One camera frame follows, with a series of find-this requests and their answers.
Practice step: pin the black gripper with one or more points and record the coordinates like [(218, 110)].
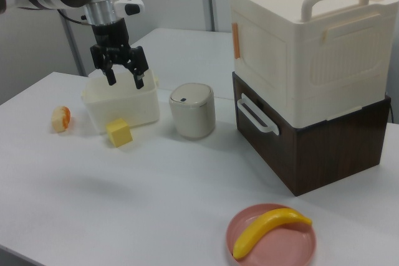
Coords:
[(110, 37)]

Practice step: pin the wooden drawer dark brown front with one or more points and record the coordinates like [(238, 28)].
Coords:
[(268, 160)]

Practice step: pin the dark brown drawer cabinet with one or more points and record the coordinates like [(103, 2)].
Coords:
[(336, 154)]

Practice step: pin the white plastic bin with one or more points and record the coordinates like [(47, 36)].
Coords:
[(124, 107)]

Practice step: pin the yellow cube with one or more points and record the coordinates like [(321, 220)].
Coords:
[(120, 133)]

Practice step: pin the toy bread slice orange edge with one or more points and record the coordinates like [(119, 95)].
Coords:
[(60, 119)]

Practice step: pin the white lidded trash can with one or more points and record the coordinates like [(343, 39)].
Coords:
[(193, 113)]

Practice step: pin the orange latch strip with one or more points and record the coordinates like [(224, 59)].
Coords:
[(236, 41)]

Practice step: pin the cream plastic storage box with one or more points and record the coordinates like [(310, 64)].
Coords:
[(311, 60)]

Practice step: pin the yellow toy banana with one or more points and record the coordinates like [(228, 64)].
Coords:
[(265, 228)]

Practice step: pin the pink plate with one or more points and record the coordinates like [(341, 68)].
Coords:
[(280, 241)]

